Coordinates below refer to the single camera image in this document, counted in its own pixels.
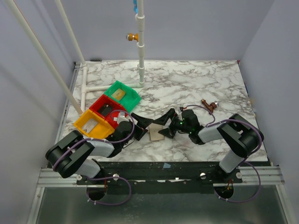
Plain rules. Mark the black table front rail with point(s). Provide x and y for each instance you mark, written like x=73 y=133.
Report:
x=161 y=177

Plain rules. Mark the green plastic bin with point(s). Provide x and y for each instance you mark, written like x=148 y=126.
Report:
x=129 y=101

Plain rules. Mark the red plastic bin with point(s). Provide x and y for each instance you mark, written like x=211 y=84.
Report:
x=104 y=99

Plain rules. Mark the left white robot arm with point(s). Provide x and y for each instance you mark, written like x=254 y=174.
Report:
x=69 y=155

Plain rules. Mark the white slanted pole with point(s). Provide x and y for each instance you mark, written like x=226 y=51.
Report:
x=41 y=51

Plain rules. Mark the yellow card in green bin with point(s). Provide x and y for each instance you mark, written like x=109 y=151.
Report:
x=118 y=94

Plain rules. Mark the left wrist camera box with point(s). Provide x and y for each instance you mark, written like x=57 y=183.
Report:
x=121 y=117

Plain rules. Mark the white card in yellow bin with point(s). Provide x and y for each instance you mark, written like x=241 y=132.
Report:
x=89 y=125

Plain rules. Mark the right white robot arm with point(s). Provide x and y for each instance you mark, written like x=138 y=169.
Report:
x=241 y=136

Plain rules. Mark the yellow plastic bin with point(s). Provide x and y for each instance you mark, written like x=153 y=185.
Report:
x=101 y=131

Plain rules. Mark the beige card holder wallet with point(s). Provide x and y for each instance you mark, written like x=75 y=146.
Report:
x=154 y=132

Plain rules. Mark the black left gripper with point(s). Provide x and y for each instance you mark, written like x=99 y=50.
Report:
x=142 y=122

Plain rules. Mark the orange knob on pipe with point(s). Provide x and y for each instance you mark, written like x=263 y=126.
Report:
x=132 y=37

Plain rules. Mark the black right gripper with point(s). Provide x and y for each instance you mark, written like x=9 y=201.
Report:
x=173 y=122

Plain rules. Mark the black object in red bin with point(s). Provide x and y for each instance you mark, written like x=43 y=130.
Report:
x=105 y=110

